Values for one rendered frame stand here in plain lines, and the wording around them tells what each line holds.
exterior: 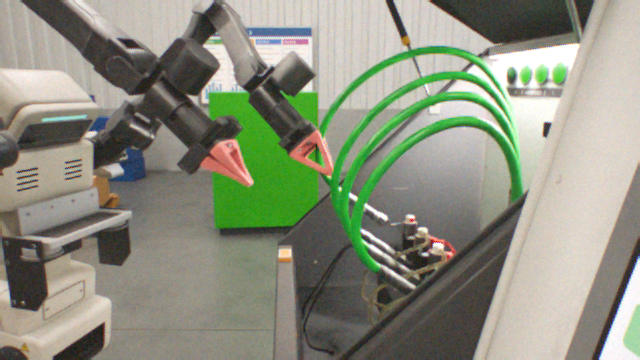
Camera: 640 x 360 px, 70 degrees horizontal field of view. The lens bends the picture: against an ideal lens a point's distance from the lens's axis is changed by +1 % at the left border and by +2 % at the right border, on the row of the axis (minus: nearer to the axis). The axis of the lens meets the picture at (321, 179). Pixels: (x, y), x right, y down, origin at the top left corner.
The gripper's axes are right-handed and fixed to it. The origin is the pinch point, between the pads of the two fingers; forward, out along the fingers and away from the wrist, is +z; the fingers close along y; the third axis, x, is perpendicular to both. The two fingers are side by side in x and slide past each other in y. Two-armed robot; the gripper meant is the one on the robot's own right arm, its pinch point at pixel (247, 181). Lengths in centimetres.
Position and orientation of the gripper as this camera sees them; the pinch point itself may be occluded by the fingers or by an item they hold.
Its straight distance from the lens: 71.3
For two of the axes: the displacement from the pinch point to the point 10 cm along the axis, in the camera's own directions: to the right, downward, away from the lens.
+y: 6.8, -6.8, -2.6
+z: 7.1, 7.1, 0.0
